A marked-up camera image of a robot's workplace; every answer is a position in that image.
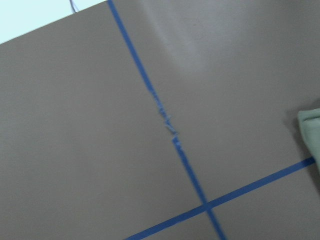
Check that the olive green long-sleeve shirt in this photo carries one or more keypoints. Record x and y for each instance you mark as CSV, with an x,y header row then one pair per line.
x,y
309,126

